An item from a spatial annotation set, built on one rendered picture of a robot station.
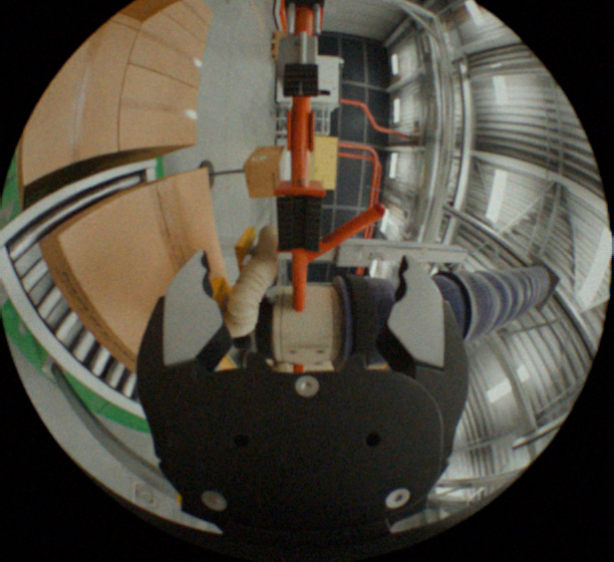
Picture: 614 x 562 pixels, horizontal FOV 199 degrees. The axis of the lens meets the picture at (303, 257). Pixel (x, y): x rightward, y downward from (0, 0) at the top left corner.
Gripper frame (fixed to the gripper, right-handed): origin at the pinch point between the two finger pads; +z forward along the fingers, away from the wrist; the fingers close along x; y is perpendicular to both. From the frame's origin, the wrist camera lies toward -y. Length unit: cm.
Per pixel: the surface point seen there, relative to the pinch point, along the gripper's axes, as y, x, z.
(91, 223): -3.3, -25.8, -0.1
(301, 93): -12.2, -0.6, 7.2
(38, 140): -31, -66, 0
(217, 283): 10.3, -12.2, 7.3
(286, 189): -1.8, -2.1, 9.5
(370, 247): 56, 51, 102
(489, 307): 19, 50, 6
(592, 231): -75, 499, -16
